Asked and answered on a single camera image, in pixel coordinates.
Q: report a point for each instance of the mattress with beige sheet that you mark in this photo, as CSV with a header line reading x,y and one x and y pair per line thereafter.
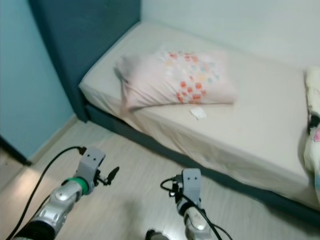
x,y
230,145

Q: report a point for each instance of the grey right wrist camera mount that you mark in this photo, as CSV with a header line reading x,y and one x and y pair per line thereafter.
x,y
191,182

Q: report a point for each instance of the blue-grey upholstered headboard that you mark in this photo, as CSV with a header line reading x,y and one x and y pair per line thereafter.
x,y
85,45

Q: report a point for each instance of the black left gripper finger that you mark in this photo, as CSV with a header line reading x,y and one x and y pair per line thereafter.
x,y
114,174

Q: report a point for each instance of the black door frame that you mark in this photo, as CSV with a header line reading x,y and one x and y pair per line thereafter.
x,y
12,150

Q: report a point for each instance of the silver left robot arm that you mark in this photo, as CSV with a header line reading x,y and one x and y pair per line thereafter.
x,y
60,207

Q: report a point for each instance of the crumpled white tissue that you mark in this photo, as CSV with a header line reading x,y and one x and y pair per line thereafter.
x,y
198,113

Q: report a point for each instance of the pink floral pillow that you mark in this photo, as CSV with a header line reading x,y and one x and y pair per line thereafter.
x,y
160,80

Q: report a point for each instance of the cream cartoon print blanket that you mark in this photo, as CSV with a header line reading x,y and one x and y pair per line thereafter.
x,y
312,125

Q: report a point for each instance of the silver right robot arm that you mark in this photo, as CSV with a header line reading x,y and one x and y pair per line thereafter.
x,y
195,225

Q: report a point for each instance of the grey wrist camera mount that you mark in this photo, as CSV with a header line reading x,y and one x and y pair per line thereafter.
x,y
191,182
92,160

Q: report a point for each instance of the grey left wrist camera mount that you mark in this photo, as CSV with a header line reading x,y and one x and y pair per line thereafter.
x,y
92,160

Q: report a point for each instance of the robot right leg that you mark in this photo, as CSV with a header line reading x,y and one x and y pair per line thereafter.
x,y
159,235

